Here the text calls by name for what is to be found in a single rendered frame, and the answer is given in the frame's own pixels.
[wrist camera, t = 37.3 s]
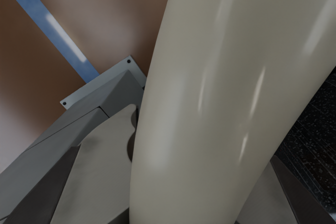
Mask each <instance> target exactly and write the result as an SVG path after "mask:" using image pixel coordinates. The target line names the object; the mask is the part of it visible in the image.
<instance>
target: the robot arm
mask: <svg viewBox="0 0 336 224"><path fill-rule="evenodd" d="M138 120H139V106H138V104H137V105H135V104H129V105H128V106H126V107H125V108H123V109H122V110H120V111H119V112H117V113H116V114H115V115H113V116H112V117H110V118H109V119H107V120H106V121H104V122H103V123H101V124H100V125H98V126H97V127H96V128H95V129H93V130H92V131H91V132H90V133H89V134H88V135H87V136H86V137H85V138H84V139H83V140H82V141H81V142H80V144H79V145H78V146H71V147H70V148H69V149H68V150H67V152H66V153H65V154H64V155H63V156H62V157H61V158H60V159H59V160H58V161H57V162H56V163H55V165H54V166H53V167H52V168H51V169H50V170H49V171H48V172H47V173H46V174H45V175H44V176H43V178H42V179H41V180H40V181H39V182H38V183H37V184H36V185H35V186H34V187H33V188H32V189H31V191H30V192H29V193H28V194H27V195H26V196H25V197H24V198H23V199H22V200H21V201H20V203H19V204H18V205H17V206H16V207H15V208H14V210H13V211H12V212H11V213H10V215H9V216H8V217H7V218H6V220H5V221H4V222H3V224H130V221H129V208H130V181H131V170H132V162H131V161H132V159H133V152H134V144H135V132H136V130H137V126H138ZM234 224H336V222H335V220H334V219H333V218H332V217H331V216H330V214H329V213H328V212H327V211H326V210H325V209H324V208H323V207H322V205H321V204H320V203H319V202H318V201H317V200H316V199H315V198H314V197H313V195H312V194H311V193H310V192H309V191H308V190H307V189H306V188H305V187H304V186H303V184H302V183H301V182H300V181H299V180H298V179H297V178H296V177H295V176H294V175H293V173H292V172H291V171H290V170H289V169H288V168H287V167H286V166H285V165H284V164H283V162H282V161H281V160H280V159H279V158H278V157H277V156H276V155H273V156H272V158H271V159H270V161H269V162H268V164H267V166H266V167H265V169H264V171H263V172H262V174H261V175H260V177H259V179H258V180H257V182H256V184H255V185H254V187H253V189H252V191H251V193H250V194H249V196H248V198H247V200H246V201H245V203H244V205H243V207H242V209H241V211H240V213H239V215H238V217H237V219H236V221H235V223H234Z"/></svg>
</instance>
